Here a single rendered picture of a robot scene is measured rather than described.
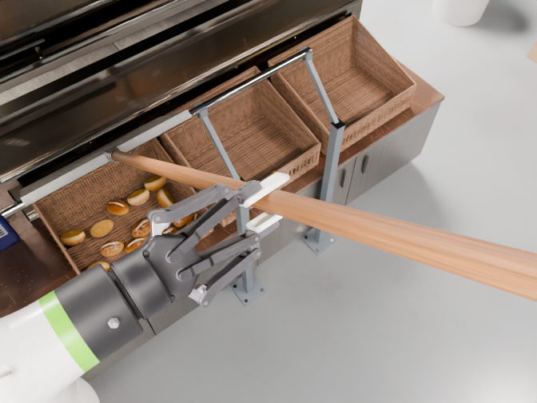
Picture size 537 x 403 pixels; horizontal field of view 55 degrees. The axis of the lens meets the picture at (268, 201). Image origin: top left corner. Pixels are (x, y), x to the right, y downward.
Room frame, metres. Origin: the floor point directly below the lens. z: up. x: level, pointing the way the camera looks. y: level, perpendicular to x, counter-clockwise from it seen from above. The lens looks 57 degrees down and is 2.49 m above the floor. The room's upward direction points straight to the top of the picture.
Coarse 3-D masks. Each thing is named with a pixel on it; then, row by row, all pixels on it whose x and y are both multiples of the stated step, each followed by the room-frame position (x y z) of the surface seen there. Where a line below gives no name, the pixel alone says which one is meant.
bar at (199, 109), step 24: (264, 72) 1.43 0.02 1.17; (312, 72) 1.50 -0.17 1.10; (216, 96) 1.31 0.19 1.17; (336, 120) 1.39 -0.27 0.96; (216, 144) 1.18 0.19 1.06; (336, 144) 1.35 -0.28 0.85; (336, 168) 1.37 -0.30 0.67; (240, 216) 1.06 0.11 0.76; (312, 240) 1.37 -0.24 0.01; (240, 288) 1.09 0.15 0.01; (264, 288) 1.09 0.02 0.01
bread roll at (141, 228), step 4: (140, 220) 1.12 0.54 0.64; (144, 220) 1.11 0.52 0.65; (148, 220) 1.12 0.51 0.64; (136, 224) 1.10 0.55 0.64; (140, 224) 1.09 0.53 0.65; (144, 224) 1.09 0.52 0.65; (148, 224) 1.10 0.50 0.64; (136, 228) 1.08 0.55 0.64; (140, 228) 1.08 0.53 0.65; (144, 228) 1.08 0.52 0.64; (148, 228) 1.09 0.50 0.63; (132, 232) 1.07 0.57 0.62; (136, 232) 1.06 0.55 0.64; (140, 232) 1.06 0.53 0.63; (144, 232) 1.07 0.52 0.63; (148, 232) 1.08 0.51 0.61; (136, 236) 1.05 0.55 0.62; (140, 236) 1.05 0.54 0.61
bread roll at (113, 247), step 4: (112, 240) 1.02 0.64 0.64; (116, 240) 1.02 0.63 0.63; (104, 244) 1.00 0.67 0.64; (108, 244) 1.00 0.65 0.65; (112, 244) 1.00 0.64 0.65; (116, 244) 1.00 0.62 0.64; (120, 244) 1.01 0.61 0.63; (104, 248) 0.98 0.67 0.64; (108, 248) 0.98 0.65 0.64; (112, 248) 0.98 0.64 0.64; (116, 248) 0.99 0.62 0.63; (120, 248) 0.99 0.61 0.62; (100, 252) 0.98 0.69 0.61; (104, 252) 0.97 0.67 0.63; (108, 252) 0.97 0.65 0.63; (112, 252) 0.97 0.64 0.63; (116, 252) 0.98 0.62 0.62; (120, 252) 0.99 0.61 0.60; (108, 256) 0.96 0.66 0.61
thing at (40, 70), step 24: (120, 0) 1.56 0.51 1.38; (144, 0) 1.54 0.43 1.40; (168, 0) 1.52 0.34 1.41; (192, 0) 1.52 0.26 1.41; (72, 24) 1.42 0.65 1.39; (96, 24) 1.41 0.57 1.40; (144, 24) 1.40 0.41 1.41; (48, 48) 1.29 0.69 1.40; (96, 48) 1.29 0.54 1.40; (0, 72) 1.18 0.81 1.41
